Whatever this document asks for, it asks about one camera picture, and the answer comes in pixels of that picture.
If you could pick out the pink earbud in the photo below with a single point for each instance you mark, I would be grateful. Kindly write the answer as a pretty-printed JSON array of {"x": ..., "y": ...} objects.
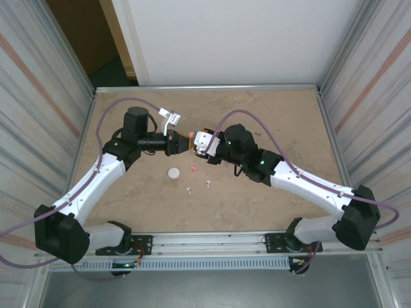
[{"x": 192, "y": 168}]

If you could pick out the aluminium table frame rail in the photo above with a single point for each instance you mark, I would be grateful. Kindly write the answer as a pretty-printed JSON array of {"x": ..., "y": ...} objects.
[{"x": 208, "y": 88}]

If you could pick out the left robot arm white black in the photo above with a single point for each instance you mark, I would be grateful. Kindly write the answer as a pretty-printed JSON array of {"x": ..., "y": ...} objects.
[{"x": 93, "y": 183}]

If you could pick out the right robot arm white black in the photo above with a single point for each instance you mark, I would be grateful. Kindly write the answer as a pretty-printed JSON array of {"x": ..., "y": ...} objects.
[{"x": 308, "y": 186}]

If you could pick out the aluminium table side rail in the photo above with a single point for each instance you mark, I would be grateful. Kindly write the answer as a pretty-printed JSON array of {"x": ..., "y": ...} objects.
[
  {"x": 87, "y": 118},
  {"x": 330, "y": 128}
]

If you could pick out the aluminium corner post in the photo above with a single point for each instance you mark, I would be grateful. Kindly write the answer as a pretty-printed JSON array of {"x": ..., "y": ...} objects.
[
  {"x": 65, "y": 48},
  {"x": 348, "y": 48}
]

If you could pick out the white round charging case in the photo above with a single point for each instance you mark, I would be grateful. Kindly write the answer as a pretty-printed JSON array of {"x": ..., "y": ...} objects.
[{"x": 173, "y": 173}]

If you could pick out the brown wooden door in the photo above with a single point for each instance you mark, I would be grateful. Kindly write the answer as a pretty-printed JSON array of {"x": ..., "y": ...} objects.
[{"x": 80, "y": 32}]

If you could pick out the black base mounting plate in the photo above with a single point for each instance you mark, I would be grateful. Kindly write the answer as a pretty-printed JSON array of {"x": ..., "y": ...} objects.
[
  {"x": 144, "y": 244},
  {"x": 273, "y": 242}
]

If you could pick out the long aluminium mounting rail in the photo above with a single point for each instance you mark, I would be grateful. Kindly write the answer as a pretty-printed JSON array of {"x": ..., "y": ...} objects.
[{"x": 208, "y": 240}]

